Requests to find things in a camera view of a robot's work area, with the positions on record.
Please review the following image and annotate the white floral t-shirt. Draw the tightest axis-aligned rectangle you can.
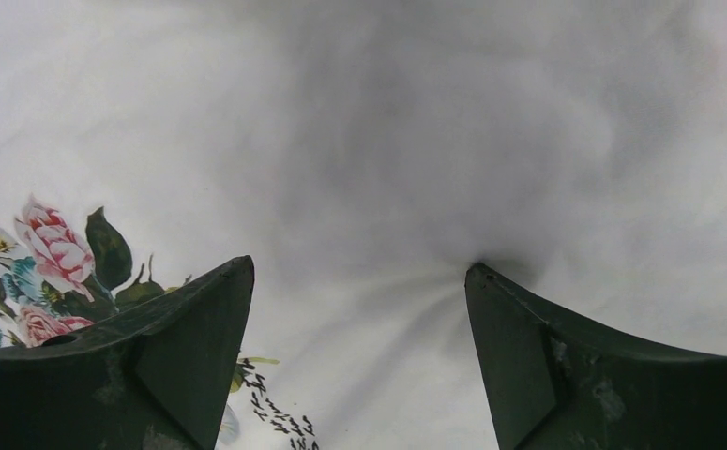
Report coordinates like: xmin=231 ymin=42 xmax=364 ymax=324
xmin=0 ymin=1 xmax=727 ymax=449

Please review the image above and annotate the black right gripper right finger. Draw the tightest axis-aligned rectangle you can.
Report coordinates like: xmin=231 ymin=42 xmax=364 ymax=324
xmin=464 ymin=263 xmax=727 ymax=449

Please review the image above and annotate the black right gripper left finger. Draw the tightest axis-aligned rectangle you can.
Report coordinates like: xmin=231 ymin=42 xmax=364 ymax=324
xmin=0 ymin=256 xmax=255 ymax=449

